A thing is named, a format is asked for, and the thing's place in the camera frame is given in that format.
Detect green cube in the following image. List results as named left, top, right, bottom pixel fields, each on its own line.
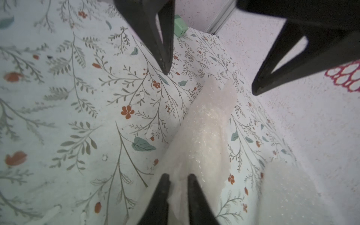
left=174, top=15, right=188, bottom=38

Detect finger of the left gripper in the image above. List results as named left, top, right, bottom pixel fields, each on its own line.
left=237, top=0, right=360, bottom=96
left=114, top=0, right=175, bottom=75

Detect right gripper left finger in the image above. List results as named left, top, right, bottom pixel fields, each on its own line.
left=137, top=173, right=171, bottom=225

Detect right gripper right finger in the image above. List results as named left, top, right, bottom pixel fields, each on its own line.
left=187, top=174, right=219, bottom=225

